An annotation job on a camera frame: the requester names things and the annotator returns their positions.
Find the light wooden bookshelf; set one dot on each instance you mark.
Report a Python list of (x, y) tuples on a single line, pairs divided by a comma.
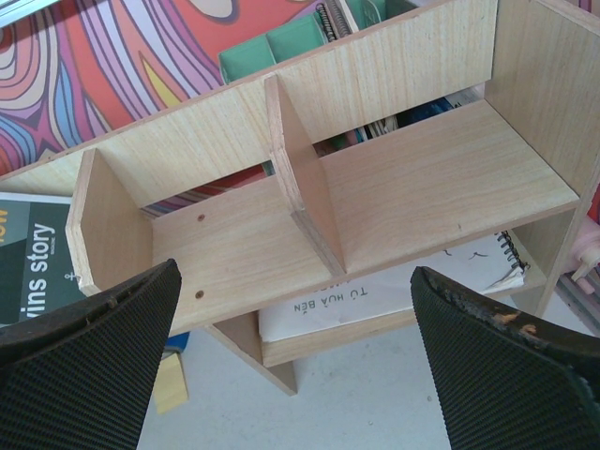
[(445, 124)]

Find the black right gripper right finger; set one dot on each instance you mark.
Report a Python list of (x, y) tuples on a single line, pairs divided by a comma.
[(505, 379)]

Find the white glue bottle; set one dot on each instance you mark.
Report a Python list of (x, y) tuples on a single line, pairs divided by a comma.
[(583, 256)]

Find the large Twins story book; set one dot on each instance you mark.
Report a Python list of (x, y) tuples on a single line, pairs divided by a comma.
[(37, 275)]

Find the yellow sticky note pad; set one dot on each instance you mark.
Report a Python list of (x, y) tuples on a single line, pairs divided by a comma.
[(170, 389)]

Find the teal desk file organizer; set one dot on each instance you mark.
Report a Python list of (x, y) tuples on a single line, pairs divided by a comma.
[(327, 22)]

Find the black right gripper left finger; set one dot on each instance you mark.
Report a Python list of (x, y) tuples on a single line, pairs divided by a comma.
[(81, 377)]

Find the small blue sharpener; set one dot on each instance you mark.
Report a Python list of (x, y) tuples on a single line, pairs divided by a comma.
[(176, 344)]

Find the white spiral notebook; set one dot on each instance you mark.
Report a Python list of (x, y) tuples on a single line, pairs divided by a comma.
[(486, 265)]

